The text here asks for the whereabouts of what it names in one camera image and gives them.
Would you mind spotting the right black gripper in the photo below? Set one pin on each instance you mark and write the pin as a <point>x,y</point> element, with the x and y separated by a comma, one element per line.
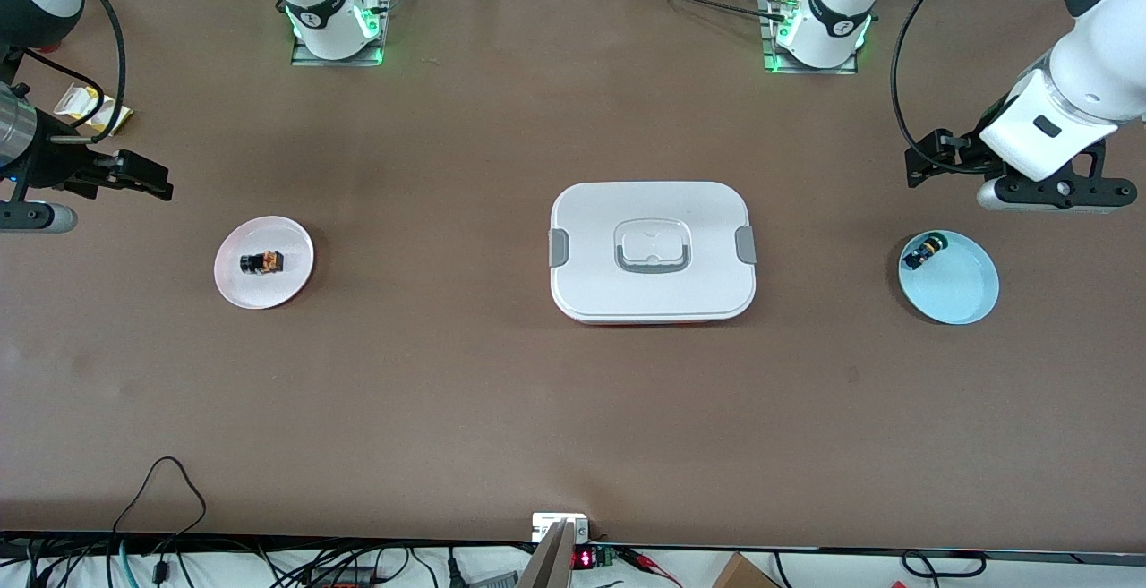
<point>55,165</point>

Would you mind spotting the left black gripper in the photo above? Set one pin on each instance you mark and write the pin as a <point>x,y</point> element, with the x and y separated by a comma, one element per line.
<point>969,156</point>

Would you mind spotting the orange black switch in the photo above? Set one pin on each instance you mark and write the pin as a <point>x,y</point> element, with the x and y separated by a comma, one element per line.
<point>267,261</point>

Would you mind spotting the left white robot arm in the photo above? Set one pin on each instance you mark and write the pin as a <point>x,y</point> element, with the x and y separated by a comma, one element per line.
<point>1101,60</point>

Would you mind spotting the brown cardboard box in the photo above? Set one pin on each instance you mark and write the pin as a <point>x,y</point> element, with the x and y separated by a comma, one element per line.
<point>743,575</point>

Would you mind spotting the crumpled yellow white carton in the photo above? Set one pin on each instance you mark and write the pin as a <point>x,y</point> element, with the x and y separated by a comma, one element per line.
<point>72,103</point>

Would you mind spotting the light blue round plate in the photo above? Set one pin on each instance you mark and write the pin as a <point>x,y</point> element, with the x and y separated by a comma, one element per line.
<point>958,288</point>

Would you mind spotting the pink round plate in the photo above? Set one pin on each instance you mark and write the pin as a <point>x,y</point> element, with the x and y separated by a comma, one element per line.
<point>269,293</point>

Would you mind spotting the red LED display module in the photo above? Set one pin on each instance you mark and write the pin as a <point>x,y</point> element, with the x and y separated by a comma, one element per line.
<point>584,558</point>

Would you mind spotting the beige metal bar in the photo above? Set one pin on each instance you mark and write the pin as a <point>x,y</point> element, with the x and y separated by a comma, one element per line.
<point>548,566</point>

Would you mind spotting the blue yellow black switch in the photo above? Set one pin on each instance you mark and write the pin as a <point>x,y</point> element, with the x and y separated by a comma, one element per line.
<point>922,254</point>

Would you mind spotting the small white bracket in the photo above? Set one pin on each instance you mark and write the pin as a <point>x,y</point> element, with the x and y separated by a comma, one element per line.
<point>546,525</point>

